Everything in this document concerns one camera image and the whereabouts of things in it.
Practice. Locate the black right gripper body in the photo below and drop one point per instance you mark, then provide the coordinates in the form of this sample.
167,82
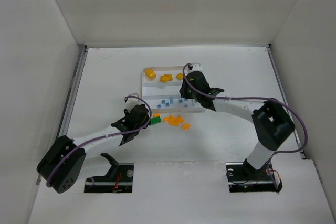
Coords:
187,91

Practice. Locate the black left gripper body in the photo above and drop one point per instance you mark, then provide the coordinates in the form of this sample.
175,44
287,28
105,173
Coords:
143,114

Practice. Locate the small yellow lego brick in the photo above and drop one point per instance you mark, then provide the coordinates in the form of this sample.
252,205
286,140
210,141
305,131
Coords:
180,76

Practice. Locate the large yellow lego brick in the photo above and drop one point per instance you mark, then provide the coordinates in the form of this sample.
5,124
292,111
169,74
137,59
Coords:
150,74

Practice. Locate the green lego brick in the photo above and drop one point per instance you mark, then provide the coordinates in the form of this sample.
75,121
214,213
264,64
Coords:
155,120

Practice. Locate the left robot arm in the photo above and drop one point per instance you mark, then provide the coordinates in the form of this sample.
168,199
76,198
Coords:
62,163

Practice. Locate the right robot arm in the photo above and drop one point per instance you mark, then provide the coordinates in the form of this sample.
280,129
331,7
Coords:
272,123

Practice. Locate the light blue lego pieces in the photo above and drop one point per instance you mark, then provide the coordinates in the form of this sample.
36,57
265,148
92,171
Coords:
172,103

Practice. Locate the orange lego pieces pile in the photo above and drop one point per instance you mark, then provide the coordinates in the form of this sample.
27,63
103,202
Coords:
176,121

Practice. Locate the white divided sorting tray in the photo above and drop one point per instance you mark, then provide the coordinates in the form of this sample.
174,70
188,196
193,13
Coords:
153,90

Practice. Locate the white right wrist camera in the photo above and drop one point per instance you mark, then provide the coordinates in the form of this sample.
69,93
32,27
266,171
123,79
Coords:
195,67

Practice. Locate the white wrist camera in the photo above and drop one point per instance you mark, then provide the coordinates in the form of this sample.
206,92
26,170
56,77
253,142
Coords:
195,67
131,96

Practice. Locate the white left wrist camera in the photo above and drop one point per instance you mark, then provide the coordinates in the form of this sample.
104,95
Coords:
131,96

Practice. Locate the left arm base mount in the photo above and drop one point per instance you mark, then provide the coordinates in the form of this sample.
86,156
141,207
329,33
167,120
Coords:
117,180

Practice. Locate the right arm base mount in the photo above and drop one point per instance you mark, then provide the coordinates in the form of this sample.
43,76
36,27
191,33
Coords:
240,180

